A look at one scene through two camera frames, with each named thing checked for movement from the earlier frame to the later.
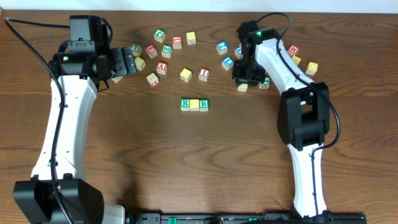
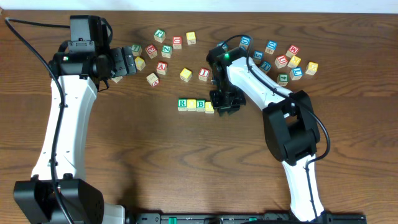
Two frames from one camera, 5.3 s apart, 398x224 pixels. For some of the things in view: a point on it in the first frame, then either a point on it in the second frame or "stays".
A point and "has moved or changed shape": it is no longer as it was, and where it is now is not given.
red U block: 177,42 stays
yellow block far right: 312,68 stays
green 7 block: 137,50 stays
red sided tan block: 153,79 stays
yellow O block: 194,104 has moved or changed shape
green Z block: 166,51 stays
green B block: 203,105 has moved or changed shape
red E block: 152,51 stays
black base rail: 244,218 stays
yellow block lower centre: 185,74 stays
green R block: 185,104 has moved or changed shape
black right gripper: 236,76 → 227,107
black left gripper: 123,61 stays
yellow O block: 242,87 has moved or changed shape
